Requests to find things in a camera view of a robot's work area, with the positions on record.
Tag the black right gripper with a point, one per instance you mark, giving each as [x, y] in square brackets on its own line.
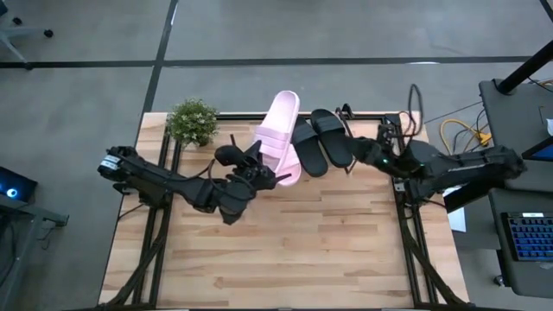
[362, 151]

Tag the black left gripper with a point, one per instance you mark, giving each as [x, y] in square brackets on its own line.
[257, 175]

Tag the black foam slide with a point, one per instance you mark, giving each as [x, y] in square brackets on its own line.
[309, 151]
[334, 138]

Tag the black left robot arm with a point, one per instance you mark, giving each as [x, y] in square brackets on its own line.
[173, 185]

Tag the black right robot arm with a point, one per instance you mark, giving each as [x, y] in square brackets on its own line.
[466, 166]

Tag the green potted plant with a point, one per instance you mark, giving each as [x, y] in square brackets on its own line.
[192, 123]

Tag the white paper sheet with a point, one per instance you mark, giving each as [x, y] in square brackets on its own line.
[458, 220]

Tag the laptop with blue screen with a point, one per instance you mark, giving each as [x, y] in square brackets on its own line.
[544, 152]

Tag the backlit keyboard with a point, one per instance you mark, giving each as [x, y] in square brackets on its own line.
[531, 237]

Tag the grey keyboard desk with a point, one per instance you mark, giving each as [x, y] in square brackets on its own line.
[518, 281]

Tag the grey equipment stand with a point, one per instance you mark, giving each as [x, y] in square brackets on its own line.
[26, 211]

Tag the black device with blue light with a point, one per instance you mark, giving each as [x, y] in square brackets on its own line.
[17, 185]

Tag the grey office chair base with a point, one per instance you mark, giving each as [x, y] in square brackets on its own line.
[21, 31]

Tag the wooden shelf with black frame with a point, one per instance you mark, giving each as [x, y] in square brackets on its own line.
[311, 181]

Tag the black table frame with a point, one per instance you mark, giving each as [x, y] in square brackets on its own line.
[242, 116]

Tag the black rig post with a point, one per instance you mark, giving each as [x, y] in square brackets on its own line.
[523, 69]

